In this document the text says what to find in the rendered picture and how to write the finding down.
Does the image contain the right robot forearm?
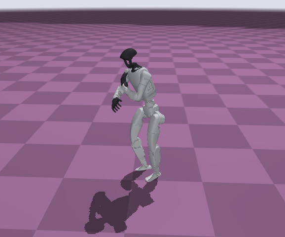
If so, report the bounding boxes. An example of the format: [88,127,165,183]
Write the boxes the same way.
[112,87,122,99]

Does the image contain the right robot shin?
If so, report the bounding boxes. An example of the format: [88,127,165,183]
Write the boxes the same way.
[131,145,148,168]

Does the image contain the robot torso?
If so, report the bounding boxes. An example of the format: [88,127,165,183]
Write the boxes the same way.
[128,67,159,118]

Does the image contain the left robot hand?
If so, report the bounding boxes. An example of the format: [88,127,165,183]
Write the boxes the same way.
[121,72,128,87]

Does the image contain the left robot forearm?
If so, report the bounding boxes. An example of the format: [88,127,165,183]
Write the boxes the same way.
[121,84,138,100]

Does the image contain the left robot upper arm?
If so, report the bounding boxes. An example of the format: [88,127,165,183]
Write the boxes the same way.
[135,71,151,102]

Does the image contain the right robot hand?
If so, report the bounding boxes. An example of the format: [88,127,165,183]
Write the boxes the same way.
[112,97,122,113]

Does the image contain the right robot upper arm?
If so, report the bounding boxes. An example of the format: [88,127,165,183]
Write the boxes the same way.
[118,69,129,95]

